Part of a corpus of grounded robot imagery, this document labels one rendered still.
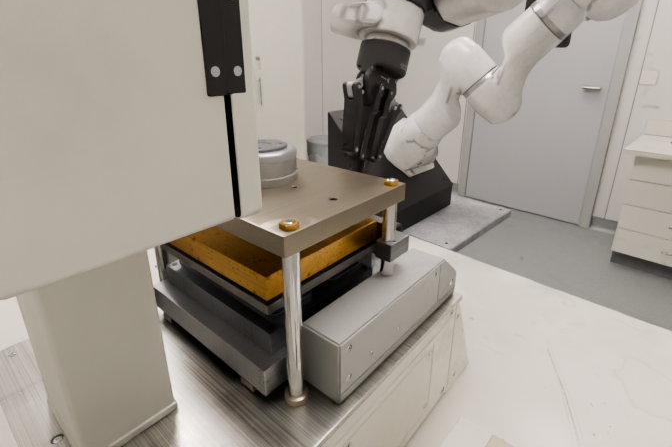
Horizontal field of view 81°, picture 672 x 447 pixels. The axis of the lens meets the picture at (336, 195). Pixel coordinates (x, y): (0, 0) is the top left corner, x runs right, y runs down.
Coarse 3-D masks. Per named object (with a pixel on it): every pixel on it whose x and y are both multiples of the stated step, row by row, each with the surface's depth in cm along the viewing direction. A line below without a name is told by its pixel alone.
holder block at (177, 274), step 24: (168, 264) 49; (360, 264) 49; (192, 288) 45; (216, 288) 44; (312, 288) 44; (336, 288) 44; (216, 312) 43; (240, 312) 40; (312, 312) 41; (264, 336) 37
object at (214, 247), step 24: (192, 240) 42; (216, 240) 41; (240, 240) 41; (336, 240) 41; (360, 240) 44; (192, 264) 43; (216, 264) 40; (240, 264) 36; (264, 264) 36; (312, 264) 39; (336, 264) 42; (240, 288) 38; (264, 288) 35; (264, 312) 36
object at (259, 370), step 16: (368, 256) 53; (160, 288) 48; (176, 288) 48; (160, 304) 49; (176, 304) 45; (192, 304) 45; (176, 320) 47; (192, 320) 43; (208, 320) 43; (208, 336) 42; (224, 336) 40; (240, 336) 40; (224, 352) 40; (240, 352) 38; (256, 352) 38; (240, 368) 39; (256, 368) 36; (272, 368) 36; (256, 384) 37; (272, 384) 37
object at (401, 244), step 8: (376, 216) 48; (400, 232) 46; (376, 240) 44; (400, 240) 45; (408, 240) 46; (376, 248) 45; (384, 248) 44; (392, 248) 43; (400, 248) 45; (376, 256) 45; (384, 256) 44; (392, 256) 44
